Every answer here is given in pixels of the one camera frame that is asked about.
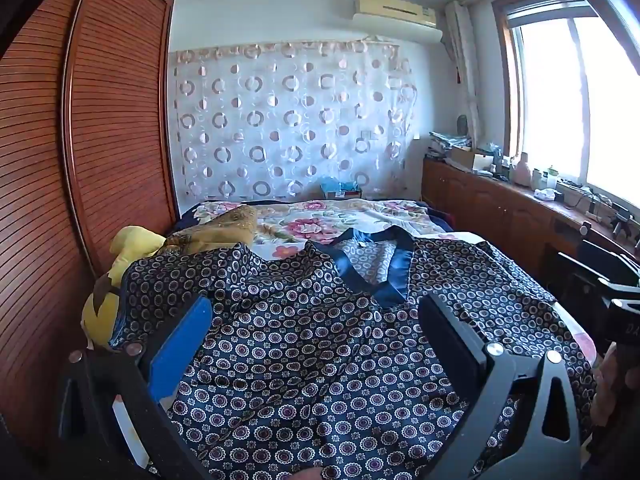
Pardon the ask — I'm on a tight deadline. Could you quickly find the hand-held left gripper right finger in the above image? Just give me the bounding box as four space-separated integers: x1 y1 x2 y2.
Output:
417 291 583 480

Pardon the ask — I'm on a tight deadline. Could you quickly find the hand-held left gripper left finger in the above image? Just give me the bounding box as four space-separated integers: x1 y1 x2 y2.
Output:
57 294 217 480

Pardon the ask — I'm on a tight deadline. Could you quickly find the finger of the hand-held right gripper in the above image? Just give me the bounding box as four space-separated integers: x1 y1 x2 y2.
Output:
556 251 610 287
579 239 640 275

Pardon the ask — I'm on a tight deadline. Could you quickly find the navy circle patterned shirt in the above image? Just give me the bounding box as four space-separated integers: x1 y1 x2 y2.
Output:
112 226 598 480

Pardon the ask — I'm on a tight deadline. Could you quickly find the person's right hand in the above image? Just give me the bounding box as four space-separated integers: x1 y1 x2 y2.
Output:
591 347 625 428

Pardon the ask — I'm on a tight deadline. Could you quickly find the small black stand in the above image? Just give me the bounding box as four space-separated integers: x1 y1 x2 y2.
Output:
612 207 636 238

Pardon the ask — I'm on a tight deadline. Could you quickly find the yellow plush toy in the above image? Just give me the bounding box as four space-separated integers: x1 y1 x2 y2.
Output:
82 226 168 351

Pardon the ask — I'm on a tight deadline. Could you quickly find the white jug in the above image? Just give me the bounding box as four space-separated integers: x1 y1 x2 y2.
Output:
512 152 533 186

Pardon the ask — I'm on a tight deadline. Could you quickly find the wooden cabinet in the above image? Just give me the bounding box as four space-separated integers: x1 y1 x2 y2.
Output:
421 157 640 301

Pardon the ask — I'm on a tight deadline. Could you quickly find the golden patterned cloth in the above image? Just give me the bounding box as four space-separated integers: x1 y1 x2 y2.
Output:
162 205 261 256

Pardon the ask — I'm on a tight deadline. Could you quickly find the dark blue bed sheet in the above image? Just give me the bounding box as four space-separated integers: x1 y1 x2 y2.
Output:
177 200 458 233

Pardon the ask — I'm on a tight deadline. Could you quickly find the cardboard box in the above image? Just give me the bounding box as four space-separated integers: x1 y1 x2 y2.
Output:
450 146 493 173

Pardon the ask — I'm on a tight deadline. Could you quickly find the window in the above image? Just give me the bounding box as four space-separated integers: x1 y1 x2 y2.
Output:
492 0 640 221

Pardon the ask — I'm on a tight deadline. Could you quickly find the blue tissue box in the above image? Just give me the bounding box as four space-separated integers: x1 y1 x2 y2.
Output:
320 176 363 201

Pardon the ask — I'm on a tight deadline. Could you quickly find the stack of papers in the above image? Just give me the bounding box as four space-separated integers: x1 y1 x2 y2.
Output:
427 130 473 158

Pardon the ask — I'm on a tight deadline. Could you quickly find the white window curtain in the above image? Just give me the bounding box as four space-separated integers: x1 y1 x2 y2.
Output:
444 0 483 146

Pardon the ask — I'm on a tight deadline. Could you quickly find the circle patterned wall curtain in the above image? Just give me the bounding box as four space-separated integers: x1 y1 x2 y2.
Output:
170 35 418 216

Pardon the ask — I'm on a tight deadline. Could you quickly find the wall air conditioner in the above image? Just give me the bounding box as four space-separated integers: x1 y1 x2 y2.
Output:
352 0 443 43

